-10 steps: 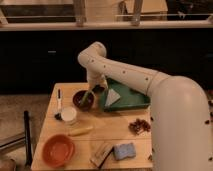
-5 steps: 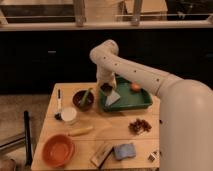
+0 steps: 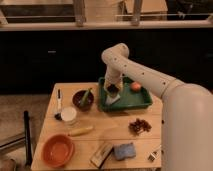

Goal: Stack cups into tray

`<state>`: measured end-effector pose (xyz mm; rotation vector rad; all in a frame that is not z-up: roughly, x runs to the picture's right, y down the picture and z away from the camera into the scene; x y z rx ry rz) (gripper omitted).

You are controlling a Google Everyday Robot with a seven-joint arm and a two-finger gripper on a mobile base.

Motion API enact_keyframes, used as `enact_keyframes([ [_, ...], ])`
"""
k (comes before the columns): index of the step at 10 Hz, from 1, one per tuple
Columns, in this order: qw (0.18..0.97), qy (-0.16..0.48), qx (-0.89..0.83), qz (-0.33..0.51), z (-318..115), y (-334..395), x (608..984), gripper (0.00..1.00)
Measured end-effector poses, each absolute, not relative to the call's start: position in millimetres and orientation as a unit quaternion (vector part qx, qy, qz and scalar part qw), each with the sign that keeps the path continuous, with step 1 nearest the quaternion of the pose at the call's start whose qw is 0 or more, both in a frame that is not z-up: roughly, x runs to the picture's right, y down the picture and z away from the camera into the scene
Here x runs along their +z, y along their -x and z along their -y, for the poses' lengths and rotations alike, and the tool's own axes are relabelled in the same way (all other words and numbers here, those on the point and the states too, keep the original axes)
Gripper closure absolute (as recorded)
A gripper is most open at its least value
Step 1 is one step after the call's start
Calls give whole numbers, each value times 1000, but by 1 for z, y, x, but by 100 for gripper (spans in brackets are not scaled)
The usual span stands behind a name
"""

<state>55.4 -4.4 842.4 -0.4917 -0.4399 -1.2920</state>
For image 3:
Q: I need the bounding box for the black bar beside table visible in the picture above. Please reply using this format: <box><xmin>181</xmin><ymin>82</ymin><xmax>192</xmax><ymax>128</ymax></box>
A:
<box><xmin>24</xmin><ymin>111</ymin><xmax>32</xmax><ymax>166</ymax></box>

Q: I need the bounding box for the dark maroon bowl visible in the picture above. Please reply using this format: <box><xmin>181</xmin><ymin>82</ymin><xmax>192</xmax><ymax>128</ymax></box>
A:
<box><xmin>72</xmin><ymin>90</ymin><xmax>94</xmax><ymax>111</ymax></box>

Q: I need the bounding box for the orange bowl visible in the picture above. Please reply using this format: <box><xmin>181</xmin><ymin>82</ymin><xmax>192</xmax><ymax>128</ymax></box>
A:
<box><xmin>41</xmin><ymin>134</ymin><xmax>75</xmax><ymax>168</ymax></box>

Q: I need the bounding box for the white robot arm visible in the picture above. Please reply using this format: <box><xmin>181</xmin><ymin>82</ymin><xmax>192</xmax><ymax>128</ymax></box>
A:
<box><xmin>101</xmin><ymin>43</ymin><xmax>213</xmax><ymax>171</ymax></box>

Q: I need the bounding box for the wooden block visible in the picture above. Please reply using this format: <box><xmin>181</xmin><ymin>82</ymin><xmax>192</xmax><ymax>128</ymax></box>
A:
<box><xmin>90</xmin><ymin>142</ymin><xmax>113</xmax><ymax>168</ymax></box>

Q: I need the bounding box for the white cup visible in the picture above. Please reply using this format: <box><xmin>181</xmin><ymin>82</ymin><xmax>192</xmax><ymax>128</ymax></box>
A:
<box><xmin>61</xmin><ymin>107</ymin><xmax>77</xmax><ymax>124</ymax></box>

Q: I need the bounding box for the blue sponge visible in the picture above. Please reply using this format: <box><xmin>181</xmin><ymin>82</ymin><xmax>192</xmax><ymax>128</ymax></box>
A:
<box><xmin>114</xmin><ymin>143</ymin><xmax>136</xmax><ymax>161</ymax></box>

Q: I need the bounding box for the green plastic tray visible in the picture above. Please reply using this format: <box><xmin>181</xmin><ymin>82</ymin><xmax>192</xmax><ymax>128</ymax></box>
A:
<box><xmin>98</xmin><ymin>77</ymin><xmax>153</xmax><ymax>112</ymax></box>

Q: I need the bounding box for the orange ball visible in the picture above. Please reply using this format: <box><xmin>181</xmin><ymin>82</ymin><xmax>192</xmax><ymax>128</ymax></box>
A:
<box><xmin>130</xmin><ymin>82</ymin><xmax>141</xmax><ymax>92</ymax></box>

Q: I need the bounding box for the black and white marker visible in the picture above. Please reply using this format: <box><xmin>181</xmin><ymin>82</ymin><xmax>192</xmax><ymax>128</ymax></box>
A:
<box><xmin>55</xmin><ymin>89</ymin><xmax>62</xmax><ymax>120</ymax></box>

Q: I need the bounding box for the green utensil in bowl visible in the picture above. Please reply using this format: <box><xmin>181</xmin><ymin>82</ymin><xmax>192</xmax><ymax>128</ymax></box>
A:
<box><xmin>80</xmin><ymin>88</ymin><xmax>92</xmax><ymax>107</ymax></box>

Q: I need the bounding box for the clear cup in tray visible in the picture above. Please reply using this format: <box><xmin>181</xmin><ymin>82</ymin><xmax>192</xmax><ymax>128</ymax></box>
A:
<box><xmin>105</xmin><ymin>94</ymin><xmax>120</xmax><ymax>106</ymax></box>

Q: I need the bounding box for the brown dried fruit pile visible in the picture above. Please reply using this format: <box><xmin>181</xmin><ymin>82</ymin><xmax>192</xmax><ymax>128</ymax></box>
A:
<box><xmin>128</xmin><ymin>118</ymin><xmax>152</xmax><ymax>135</ymax></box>

